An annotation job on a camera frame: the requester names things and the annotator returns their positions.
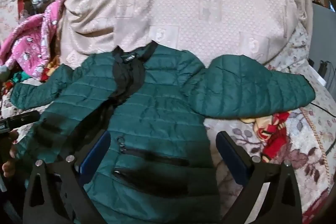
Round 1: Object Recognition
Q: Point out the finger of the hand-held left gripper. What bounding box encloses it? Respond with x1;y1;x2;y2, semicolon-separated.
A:
0;110;41;133

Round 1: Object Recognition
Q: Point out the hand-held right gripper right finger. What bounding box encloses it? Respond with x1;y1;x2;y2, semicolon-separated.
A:
216;131;303;224

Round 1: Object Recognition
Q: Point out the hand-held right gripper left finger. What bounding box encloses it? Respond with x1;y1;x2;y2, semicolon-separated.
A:
22;130;111;224

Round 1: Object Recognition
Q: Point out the green puffer jacket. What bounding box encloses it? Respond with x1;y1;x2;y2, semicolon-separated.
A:
10;40;316;224

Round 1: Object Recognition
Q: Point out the person's left hand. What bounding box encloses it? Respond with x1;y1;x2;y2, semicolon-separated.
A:
1;131;20;178

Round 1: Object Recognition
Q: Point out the bright green cloth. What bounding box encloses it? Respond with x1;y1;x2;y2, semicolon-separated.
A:
10;71;28;82

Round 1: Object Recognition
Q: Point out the red yellow printed cloth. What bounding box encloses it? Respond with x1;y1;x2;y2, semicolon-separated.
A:
241;111;291;164

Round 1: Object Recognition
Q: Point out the floral leaf blanket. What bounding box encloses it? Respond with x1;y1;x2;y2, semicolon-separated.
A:
0;0;336;224

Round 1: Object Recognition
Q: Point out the pink printed garment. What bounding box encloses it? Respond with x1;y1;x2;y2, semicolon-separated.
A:
0;0;69;82

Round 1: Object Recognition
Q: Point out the grey board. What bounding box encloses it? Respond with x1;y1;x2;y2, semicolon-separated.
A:
312;2;336;84

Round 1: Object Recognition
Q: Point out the beige patterned bedspread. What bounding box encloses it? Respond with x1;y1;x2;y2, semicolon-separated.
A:
35;0;314;70

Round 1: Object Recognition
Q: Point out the gold bead chain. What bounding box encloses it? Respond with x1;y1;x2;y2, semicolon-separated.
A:
301;108;334;178

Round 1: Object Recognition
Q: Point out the black cable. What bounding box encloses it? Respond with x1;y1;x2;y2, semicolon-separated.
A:
302;105;336;118

